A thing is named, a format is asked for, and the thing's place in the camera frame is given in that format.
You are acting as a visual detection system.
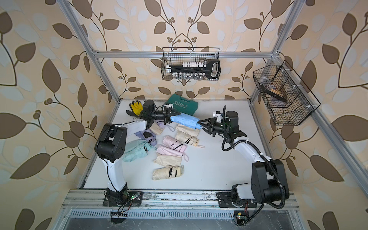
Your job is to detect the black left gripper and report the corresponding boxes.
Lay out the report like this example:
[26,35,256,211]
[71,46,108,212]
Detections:
[149,106,180,125]

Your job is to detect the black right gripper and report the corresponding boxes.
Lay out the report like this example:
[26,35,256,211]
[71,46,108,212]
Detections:
[199,117,230,137]

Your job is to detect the lilac umbrella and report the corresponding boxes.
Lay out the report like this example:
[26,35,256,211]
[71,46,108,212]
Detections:
[155,120,175,132]
[135,129,157,146]

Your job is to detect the cream bare umbrella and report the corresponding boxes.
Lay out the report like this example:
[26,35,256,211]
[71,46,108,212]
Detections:
[152,165,184,181]
[175,131,205,148]

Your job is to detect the pink sleeved umbrella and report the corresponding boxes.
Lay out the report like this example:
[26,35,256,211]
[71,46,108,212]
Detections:
[163,136,186,153]

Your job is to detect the cream umbrella sleeve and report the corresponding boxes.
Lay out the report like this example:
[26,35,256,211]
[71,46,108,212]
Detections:
[153,155,182,167]

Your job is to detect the mint green umbrella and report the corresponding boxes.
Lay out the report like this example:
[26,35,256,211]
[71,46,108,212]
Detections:
[121,140,156,162]

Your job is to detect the beige sleeved umbrella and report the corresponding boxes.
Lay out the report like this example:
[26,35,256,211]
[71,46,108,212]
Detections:
[175,124,200,137]
[150,122,163,135]

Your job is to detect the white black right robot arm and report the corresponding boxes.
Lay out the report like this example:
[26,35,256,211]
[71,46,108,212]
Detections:
[197,106,289,209]

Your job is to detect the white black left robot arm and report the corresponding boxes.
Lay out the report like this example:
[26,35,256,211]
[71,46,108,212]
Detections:
[94,100,181,192]

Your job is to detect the green plastic tool case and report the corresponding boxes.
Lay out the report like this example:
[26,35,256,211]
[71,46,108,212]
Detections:
[165,94,198,116]

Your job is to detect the yellow black work glove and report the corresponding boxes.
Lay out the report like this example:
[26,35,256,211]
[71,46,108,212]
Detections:
[126,101,143,117]

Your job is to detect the black socket bit holder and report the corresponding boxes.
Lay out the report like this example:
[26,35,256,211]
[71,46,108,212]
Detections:
[163,59,221,80]

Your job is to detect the dark tool in side basket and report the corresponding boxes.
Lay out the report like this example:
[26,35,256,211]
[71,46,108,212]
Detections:
[260,84,287,102]

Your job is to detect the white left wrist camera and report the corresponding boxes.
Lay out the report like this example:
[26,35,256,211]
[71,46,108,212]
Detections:
[164,103,173,109]

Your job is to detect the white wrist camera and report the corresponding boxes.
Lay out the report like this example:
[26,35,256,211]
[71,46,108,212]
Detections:
[213,111,223,123]
[164,103,173,109]

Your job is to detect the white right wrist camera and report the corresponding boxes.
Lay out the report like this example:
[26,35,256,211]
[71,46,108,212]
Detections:
[213,111,223,123]

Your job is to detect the black rear wire basket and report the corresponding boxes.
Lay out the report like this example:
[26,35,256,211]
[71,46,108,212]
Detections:
[161,46,221,81]

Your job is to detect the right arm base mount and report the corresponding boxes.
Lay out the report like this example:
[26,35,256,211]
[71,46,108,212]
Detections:
[216,183,257,209]

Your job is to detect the black side wire basket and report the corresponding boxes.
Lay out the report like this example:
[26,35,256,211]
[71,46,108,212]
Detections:
[253,60,321,126]

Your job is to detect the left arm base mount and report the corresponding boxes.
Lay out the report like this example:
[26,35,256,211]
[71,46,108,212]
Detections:
[103,187,144,207]

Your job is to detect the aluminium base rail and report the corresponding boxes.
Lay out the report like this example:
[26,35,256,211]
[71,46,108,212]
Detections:
[61,189,300,210]

